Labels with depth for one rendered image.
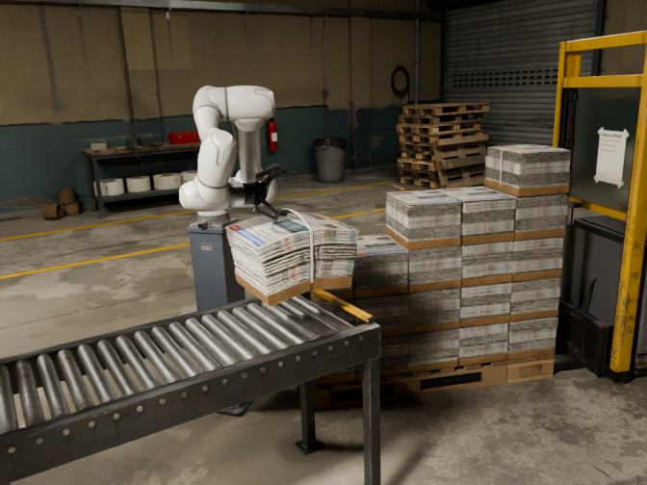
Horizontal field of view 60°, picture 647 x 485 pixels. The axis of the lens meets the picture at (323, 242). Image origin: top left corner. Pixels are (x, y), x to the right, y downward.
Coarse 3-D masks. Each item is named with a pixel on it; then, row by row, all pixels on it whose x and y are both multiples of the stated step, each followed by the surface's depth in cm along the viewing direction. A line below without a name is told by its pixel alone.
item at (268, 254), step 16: (240, 224) 206; (256, 224) 203; (272, 224) 202; (240, 240) 195; (256, 240) 189; (272, 240) 187; (288, 240) 188; (240, 256) 203; (256, 256) 187; (272, 256) 186; (288, 256) 190; (240, 272) 208; (256, 272) 194; (272, 272) 189; (288, 272) 192; (272, 288) 190
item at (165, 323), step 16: (224, 304) 228; (240, 304) 228; (160, 320) 214; (176, 320) 214; (96, 336) 203; (112, 336) 202; (128, 336) 205; (32, 352) 192; (48, 352) 191; (96, 352) 200; (32, 368) 189; (80, 368) 198; (16, 384) 188
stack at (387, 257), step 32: (384, 256) 280; (416, 256) 284; (448, 256) 287; (480, 256) 291; (352, 288) 287; (480, 288) 295; (352, 320) 286; (384, 320) 290; (416, 320) 293; (448, 320) 297; (384, 352) 295; (416, 352) 298; (448, 352) 302; (480, 352) 306; (352, 384) 297; (384, 384) 299; (416, 384) 303; (480, 384) 311
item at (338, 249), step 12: (312, 216) 216; (324, 216) 221; (324, 228) 196; (336, 228) 199; (348, 228) 202; (324, 240) 196; (336, 240) 199; (348, 240) 202; (324, 252) 198; (336, 252) 200; (348, 252) 203; (324, 264) 200; (336, 264) 202; (348, 264) 205; (324, 276) 201; (336, 276) 203; (348, 276) 206
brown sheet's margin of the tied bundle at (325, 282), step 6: (318, 282) 199; (324, 282) 201; (330, 282) 202; (336, 282) 204; (342, 282) 205; (348, 282) 207; (318, 288) 200; (324, 288) 202; (330, 288) 203; (336, 288) 204
